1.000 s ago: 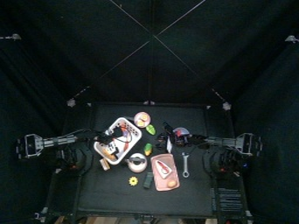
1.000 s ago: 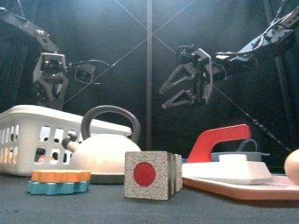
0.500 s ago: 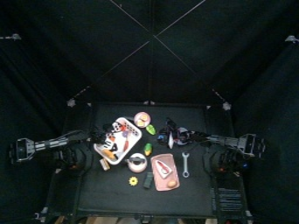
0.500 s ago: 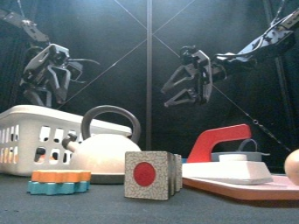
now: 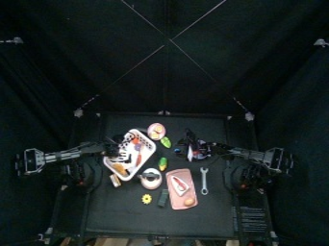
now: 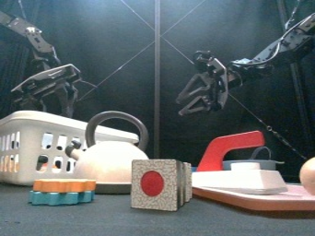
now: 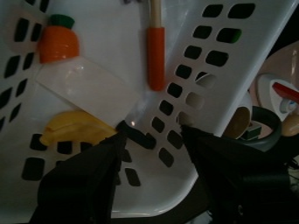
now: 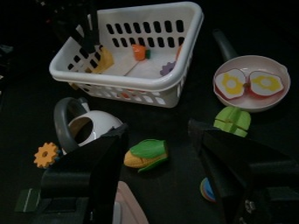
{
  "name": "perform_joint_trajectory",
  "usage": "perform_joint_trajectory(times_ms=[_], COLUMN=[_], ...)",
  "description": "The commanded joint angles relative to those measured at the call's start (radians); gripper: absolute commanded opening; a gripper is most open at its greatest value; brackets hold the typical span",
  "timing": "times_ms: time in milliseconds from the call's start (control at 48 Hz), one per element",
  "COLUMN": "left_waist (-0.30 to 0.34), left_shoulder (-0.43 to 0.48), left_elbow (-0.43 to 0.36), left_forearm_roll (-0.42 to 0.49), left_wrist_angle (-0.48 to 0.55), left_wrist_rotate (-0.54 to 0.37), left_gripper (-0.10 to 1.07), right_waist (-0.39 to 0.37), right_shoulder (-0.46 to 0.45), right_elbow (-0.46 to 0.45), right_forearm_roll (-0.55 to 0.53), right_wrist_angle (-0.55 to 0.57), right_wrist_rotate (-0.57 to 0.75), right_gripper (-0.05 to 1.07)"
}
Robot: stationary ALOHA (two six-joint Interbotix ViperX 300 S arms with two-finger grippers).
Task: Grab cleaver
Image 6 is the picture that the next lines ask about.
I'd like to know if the white slotted plastic basket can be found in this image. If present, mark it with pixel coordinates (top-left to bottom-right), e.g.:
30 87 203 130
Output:
0 110 141 187

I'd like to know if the grey-blue toy pot with lid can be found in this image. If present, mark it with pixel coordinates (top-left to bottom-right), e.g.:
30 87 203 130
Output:
222 146 286 171

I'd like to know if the speckled toy block red dot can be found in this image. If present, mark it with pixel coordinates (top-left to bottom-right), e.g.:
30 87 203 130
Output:
131 159 194 212

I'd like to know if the flower-shaped wooden toy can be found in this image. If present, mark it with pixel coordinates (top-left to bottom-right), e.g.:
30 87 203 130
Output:
29 179 98 207

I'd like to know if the pink rectangular tray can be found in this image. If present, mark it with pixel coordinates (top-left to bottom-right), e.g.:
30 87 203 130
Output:
191 183 315 212

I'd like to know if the tan toy egg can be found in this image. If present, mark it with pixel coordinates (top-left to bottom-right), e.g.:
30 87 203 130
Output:
300 156 315 196

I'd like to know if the vertical metal frame pole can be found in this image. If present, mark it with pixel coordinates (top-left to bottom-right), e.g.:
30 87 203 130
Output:
154 0 162 159

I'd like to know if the thin diagonal brace wire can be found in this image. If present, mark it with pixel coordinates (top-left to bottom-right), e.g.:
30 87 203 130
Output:
78 0 208 101
119 0 310 160

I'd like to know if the cream toy kettle grey handle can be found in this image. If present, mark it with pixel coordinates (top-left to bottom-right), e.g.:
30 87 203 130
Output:
66 110 150 195

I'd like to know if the white toy iron red handle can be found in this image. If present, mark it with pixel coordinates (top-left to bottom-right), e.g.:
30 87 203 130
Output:
191 130 290 195

